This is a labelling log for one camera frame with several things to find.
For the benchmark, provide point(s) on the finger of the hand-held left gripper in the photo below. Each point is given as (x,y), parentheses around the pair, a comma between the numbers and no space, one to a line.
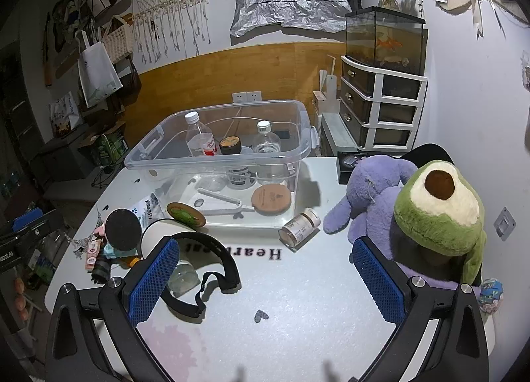
(29,220)

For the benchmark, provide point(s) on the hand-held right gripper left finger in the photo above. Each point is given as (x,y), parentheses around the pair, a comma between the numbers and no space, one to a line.
(153,278)

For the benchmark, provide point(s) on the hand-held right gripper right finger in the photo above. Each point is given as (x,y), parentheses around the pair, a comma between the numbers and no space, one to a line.
(381,282)

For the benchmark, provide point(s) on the green avocado plush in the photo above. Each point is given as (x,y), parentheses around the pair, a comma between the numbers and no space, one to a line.
(434,224)

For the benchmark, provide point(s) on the purple plush toy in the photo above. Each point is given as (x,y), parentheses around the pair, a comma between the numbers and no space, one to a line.
(372,200)

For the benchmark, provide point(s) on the clear plastic storage bin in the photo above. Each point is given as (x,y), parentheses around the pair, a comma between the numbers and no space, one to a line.
(178,183)

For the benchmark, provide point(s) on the orange ball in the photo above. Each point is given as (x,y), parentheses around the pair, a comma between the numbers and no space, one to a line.
(22,307)
(19,284)

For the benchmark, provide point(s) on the small glass jar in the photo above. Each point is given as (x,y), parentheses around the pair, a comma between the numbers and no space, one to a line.
(186,278)

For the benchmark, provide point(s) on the light blue tissue packet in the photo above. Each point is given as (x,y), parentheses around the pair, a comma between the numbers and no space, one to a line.
(111,251)

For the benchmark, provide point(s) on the orange tube with black cap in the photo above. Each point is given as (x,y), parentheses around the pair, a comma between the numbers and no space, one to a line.
(101,270)

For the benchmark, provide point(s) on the pink bunny stand mirror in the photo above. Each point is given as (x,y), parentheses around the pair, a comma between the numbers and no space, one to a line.
(124,229)

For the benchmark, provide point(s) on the silver sequin trim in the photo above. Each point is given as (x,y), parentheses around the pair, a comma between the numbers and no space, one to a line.
(83,241)

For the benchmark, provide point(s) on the small pink box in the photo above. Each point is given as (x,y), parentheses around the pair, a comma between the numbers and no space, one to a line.
(93,256)

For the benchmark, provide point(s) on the white wet wipes packet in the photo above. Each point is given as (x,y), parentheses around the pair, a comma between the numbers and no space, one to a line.
(151,210)

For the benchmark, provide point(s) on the kiwi slice coaster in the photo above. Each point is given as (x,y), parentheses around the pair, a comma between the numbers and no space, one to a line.
(186,214)

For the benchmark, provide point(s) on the dark cabinet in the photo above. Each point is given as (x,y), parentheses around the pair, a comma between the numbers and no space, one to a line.
(62,154)

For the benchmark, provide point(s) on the white visor with black band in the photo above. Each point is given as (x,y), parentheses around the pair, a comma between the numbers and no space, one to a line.
(225,258)

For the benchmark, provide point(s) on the beige supplement bottle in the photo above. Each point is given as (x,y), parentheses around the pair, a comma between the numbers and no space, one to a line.
(298,227)

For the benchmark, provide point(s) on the white plastic tongs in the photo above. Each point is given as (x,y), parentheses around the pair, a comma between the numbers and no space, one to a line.
(219,196)

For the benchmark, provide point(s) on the patterned paper bag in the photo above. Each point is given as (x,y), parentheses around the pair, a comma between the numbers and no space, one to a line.
(64,115)

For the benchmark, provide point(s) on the green cardboard box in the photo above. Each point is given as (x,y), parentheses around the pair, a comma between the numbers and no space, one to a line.
(109,144)

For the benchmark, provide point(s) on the white labelled jar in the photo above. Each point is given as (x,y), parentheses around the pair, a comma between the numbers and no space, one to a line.
(240,178)

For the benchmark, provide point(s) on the round cork coaster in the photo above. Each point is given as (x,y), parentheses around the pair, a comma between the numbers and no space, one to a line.
(271,199)

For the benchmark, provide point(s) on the plastic bottle with red label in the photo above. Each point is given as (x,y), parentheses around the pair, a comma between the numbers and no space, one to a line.
(198,138)

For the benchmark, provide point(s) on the dark jar with gold lid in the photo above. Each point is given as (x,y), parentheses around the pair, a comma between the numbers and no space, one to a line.
(230,145)

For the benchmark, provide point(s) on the white tote bag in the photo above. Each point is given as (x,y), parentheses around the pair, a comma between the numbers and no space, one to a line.
(97,71)

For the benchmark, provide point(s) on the clear bottle with white cap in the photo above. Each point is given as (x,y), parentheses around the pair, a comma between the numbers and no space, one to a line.
(266,142)

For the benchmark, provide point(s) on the white tag stand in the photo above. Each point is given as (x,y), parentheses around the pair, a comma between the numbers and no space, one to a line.
(332,92)

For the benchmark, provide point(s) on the woven basket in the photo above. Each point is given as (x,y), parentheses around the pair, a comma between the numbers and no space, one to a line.
(118,40)

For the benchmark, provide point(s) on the white drawer unit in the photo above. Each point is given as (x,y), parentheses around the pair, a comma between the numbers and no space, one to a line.
(379,76)

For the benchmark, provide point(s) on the glass fish tank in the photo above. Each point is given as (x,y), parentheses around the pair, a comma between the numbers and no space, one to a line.
(385,42)

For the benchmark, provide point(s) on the white ribbon bow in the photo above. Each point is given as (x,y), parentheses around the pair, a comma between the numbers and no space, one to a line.
(478,5)

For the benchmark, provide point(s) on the grey wall hook plate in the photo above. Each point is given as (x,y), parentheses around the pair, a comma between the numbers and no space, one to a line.
(504,222)

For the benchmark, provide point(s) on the white wall socket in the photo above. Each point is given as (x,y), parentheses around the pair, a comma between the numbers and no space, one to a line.
(246,96)

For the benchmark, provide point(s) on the dark wall board with toys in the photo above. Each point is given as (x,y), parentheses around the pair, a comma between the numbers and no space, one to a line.
(70,9)

